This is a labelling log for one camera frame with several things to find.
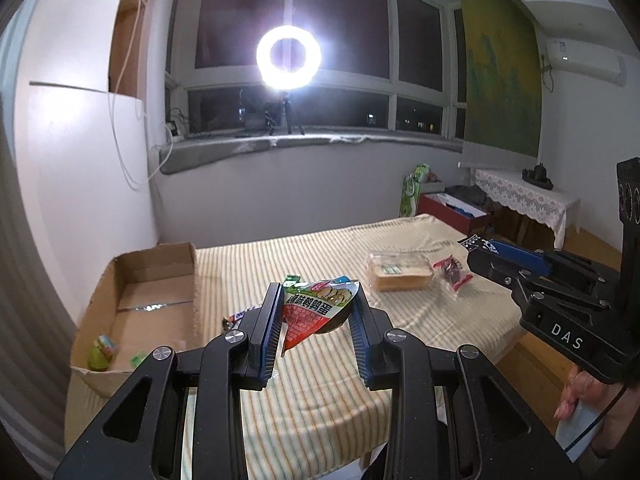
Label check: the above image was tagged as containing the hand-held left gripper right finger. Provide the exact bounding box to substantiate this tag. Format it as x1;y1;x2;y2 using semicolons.
347;280;585;480

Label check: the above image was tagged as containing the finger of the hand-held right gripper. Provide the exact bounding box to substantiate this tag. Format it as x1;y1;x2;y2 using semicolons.
492;240;621;287
467;251;614;312

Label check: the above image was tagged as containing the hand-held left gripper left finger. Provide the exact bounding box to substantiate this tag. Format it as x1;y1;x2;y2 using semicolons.
52;282;285;480

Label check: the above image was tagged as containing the black printed snack packet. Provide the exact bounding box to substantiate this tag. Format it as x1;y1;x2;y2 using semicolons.
457;237;501;256

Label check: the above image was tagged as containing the chocolate bar packet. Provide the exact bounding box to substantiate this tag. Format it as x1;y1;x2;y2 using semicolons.
221;307;261;331

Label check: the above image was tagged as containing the red dates packet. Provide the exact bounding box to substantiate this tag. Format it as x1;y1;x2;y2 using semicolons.
432;255;473;292

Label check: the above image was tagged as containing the red green egg snack packet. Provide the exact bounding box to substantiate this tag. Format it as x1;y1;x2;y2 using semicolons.
280;275;363;358

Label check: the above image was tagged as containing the clear bread packet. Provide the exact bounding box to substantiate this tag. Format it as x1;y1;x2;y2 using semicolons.
366;252;435;292

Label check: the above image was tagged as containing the cardboard box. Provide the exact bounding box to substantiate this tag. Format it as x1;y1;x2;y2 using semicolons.
70;242;201;401

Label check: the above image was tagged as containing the round green snack packet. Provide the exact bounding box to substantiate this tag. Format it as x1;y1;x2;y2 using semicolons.
87;334;119;372

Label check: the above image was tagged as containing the person's right hand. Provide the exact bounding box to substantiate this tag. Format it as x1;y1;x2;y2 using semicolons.
557;367;640;460

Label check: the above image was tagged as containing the table with lace cloth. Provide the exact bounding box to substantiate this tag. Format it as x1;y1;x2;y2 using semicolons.
467;167;581;248

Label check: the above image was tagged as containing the red box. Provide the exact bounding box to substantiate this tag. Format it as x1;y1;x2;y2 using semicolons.
417;191;493;236

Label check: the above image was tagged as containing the dark figurine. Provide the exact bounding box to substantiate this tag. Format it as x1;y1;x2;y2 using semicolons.
521;161;556;191

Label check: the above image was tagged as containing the striped cloth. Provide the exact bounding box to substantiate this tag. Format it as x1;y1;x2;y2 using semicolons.
65;212;526;480

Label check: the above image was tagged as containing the green gift bag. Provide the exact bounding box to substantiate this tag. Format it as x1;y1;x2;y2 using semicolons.
398;162;433;218

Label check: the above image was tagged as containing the grey windowsill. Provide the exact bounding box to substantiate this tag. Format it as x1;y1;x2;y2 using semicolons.
159;132;466;177

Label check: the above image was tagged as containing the white air conditioner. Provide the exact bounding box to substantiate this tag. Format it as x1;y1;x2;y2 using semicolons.
542;37;626;81

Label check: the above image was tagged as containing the black tripod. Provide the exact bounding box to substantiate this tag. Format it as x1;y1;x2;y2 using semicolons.
280;91;306;136

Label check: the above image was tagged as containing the grey striped curtain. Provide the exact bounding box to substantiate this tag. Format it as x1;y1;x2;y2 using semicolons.
0;120;78;466

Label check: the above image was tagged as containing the white panel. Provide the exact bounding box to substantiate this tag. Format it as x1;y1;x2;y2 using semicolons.
27;80;161;321

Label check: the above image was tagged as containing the large window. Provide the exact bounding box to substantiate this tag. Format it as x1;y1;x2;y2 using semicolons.
167;0;468;141

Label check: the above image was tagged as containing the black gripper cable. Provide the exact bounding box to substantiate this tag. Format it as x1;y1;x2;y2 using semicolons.
564;382;628;456

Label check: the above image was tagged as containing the white cable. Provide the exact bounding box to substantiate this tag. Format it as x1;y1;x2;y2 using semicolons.
107;0;173;191

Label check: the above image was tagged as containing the ring light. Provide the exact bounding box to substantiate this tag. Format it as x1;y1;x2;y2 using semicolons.
256;25;322;92

